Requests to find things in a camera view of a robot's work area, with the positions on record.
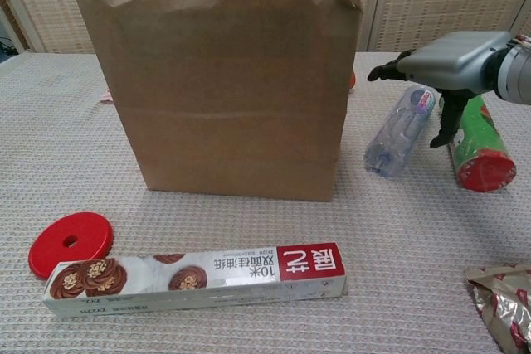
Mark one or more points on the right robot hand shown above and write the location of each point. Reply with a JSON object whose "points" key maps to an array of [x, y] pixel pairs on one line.
{"points": [[456, 61]]}

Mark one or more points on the transparent water bottle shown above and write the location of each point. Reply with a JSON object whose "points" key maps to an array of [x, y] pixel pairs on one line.
{"points": [[400, 134]]}

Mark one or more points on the green chip can red lid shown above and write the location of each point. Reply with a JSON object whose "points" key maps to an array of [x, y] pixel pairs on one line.
{"points": [[481, 151]]}

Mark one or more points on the gold foil snack bag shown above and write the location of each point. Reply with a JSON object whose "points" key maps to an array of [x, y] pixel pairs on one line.
{"points": [[506, 308]]}

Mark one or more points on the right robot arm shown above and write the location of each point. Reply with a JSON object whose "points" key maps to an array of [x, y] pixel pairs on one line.
{"points": [[518, 72]]}

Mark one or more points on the small orange object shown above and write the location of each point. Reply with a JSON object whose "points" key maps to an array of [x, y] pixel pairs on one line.
{"points": [[353, 81]]}

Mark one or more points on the brown paper bag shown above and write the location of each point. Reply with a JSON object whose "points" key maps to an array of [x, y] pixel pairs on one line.
{"points": [[228, 101]]}

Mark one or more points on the long baking paper box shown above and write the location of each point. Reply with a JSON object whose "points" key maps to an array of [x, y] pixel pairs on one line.
{"points": [[186, 283]]}

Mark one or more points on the pink wet wipes pack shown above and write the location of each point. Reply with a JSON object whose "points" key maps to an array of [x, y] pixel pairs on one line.
{"points": [[105, 97]]}

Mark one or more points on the white woven tablecloth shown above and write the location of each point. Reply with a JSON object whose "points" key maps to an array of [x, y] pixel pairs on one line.
{"points": [[62, 155]]}

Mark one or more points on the red disc with hole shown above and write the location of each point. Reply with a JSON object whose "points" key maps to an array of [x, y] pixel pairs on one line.
{"points": [[50, 250]]}

